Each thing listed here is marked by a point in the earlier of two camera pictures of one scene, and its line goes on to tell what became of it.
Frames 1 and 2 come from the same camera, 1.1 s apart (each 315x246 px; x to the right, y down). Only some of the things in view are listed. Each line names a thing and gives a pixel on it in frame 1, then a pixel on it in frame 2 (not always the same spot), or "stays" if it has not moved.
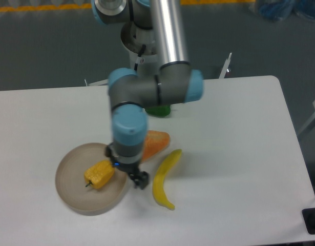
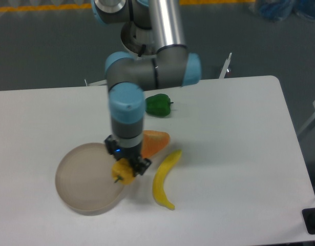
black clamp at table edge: [312, 217] stays
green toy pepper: [159, 111] stays
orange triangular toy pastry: [155, 142] stays
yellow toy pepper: [100, 174] -> [122, 170]
